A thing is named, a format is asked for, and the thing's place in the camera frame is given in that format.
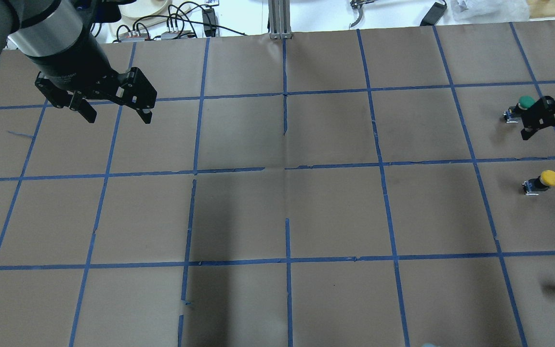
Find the green push button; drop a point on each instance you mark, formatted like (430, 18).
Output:
(514, 113)

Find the yellow push button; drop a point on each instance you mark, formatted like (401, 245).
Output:
(539, 184)

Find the aluminium frame post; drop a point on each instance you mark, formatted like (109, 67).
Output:
(279, 19)

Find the wooden cutting board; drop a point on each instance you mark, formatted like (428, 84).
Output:
(541, 8)

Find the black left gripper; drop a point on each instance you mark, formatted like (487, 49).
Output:
(72, 62)

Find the clear plastic bag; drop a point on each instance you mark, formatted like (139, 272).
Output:
(499, 10)

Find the black power adapter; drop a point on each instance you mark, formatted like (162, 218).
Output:
(434, 13)

